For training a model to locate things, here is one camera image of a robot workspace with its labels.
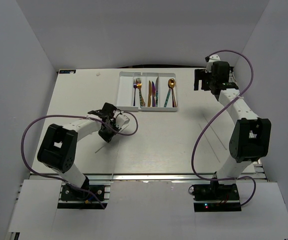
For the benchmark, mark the white divided cutlery tray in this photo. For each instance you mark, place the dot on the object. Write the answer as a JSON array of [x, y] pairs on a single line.
[[126, 91]]

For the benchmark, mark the silver spoon teal handle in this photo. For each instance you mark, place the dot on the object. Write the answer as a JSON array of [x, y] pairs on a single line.
[[167, 97]]

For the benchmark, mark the purple iridescent knife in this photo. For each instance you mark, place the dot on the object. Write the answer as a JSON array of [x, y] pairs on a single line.
[[153, 94]]

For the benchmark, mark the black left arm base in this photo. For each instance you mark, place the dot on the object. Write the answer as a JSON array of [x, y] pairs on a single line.
[[73, 199]]

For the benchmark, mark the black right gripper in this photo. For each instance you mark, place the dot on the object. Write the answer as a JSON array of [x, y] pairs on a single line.
[[200, 75]]

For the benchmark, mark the gold knife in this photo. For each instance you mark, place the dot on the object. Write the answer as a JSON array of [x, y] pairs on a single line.
[[150, 94]]

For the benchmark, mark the silver fork teal handle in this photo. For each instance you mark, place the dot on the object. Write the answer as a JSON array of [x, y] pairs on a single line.
[[142, 102]]

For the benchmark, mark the silver knife teal handle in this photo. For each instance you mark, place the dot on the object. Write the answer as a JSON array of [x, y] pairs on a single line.
[[156, 91]]

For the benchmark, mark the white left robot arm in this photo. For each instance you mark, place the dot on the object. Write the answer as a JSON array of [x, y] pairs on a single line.
[[58, 148]]

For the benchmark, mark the gold spoon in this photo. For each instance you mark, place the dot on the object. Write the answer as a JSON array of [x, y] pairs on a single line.
[[171, 83]]

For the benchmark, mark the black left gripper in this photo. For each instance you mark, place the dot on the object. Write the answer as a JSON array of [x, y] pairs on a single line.
[[106, 137]]

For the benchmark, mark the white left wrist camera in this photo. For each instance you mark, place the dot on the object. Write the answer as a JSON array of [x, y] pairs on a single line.
[[121, 120]]

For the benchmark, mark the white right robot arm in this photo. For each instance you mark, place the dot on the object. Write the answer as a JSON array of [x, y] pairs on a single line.
[[251, 134]]

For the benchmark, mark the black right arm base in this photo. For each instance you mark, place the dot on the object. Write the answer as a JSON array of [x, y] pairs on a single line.
[[213, 197]]

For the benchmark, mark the gold ornate fork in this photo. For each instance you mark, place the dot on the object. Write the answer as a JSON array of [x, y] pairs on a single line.
[[139, 84]]

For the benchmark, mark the purple iridescent spoon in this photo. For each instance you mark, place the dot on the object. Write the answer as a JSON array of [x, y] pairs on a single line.
[[174, 99]]

